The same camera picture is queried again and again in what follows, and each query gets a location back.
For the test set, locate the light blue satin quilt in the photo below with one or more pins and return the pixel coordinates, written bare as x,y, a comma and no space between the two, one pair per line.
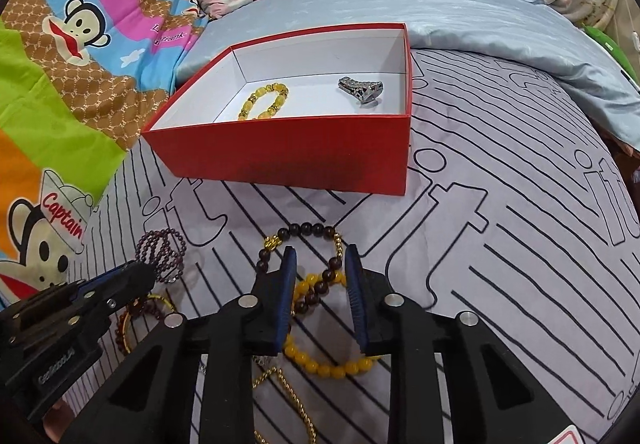
475,9

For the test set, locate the colourful monkey printed blanket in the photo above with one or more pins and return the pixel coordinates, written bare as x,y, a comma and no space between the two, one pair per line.
75,74

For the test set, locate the person's left hand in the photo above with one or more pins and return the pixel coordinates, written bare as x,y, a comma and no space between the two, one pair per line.
57,411

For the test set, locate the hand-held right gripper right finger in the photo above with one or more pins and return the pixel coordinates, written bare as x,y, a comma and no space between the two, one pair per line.
356,299

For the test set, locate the grey black-striped bedsheet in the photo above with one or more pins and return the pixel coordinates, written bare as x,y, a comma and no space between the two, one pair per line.
500,224

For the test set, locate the thin gold bangle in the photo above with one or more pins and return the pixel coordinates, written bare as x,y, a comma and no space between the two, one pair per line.
167,301

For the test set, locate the green object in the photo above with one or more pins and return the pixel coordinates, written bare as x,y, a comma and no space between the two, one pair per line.
607,44

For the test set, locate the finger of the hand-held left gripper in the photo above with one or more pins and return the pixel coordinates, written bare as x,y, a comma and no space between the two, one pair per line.
120,301
130,274

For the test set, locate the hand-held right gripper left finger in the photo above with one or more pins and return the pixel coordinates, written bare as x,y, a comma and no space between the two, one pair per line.
287,299

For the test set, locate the red and gold bangle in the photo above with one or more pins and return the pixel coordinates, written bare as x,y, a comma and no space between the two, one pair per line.
120,334

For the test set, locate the red cardboard box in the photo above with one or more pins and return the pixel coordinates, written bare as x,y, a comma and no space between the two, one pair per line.
300,154

